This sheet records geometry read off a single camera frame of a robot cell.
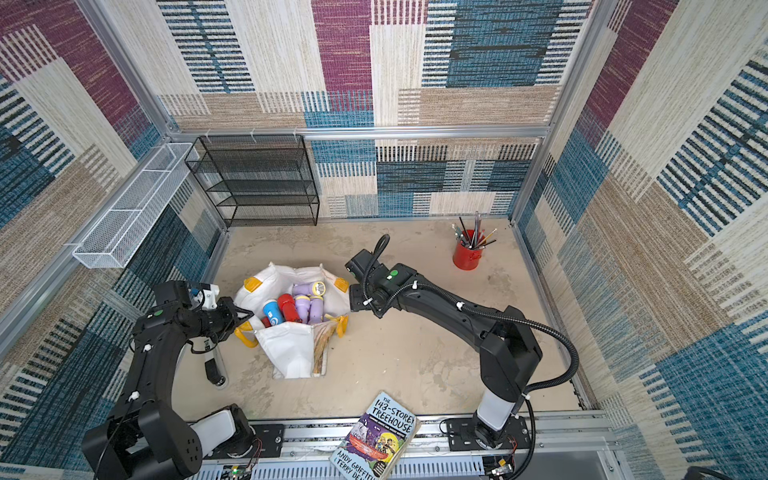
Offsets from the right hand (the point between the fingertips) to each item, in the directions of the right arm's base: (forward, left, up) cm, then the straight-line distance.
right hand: (367, 303), depth 83 cm
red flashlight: (0, +22, -2) cm, 22 cm away
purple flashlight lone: (+1, +15, -6) cm, 17 cm away
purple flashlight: (+2, +19, -4) cm, 20 cm away
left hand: (-3, +30, +1) cm, 30 cm away
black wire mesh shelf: (+47, +41, +6) cm, 63 cm away
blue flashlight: (-1, +27, -3) cm, 27 cm away
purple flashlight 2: (+9, +17, -6) cm, 20 cm away
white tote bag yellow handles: (-11, +19, -6) cm, 23 cm away
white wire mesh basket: (+6, +58, +21) cm, 62 cm away
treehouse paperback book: (-31, -3, -11) cm, 33 cm away
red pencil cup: (+22, -32, -5) cm, 39 cm away
